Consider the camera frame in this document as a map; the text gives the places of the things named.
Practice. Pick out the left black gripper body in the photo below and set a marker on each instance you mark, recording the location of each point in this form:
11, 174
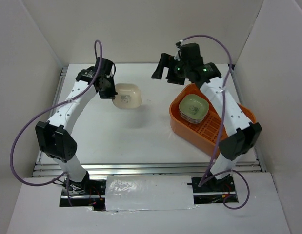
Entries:
108, 91

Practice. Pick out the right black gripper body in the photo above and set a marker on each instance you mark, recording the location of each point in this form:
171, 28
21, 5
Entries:
177, 72

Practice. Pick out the cream plate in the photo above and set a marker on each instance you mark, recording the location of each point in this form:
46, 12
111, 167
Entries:
128, 96

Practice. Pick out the green plate back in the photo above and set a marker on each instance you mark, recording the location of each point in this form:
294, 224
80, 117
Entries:
193, 106

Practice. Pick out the purple plate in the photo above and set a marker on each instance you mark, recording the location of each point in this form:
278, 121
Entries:
192, 120

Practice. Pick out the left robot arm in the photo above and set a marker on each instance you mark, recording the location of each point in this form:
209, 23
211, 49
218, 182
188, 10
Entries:
54, 135

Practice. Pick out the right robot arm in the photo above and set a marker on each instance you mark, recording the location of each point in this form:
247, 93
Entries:
242, 132

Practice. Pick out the orange plastic bin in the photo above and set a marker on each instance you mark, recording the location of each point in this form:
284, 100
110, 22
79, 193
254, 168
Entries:
202, 135

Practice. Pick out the white foil cover sheet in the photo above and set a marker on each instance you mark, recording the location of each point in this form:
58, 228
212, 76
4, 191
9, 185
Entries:
148, 193

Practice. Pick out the aluminium rail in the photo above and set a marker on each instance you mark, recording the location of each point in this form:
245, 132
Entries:
99, 170

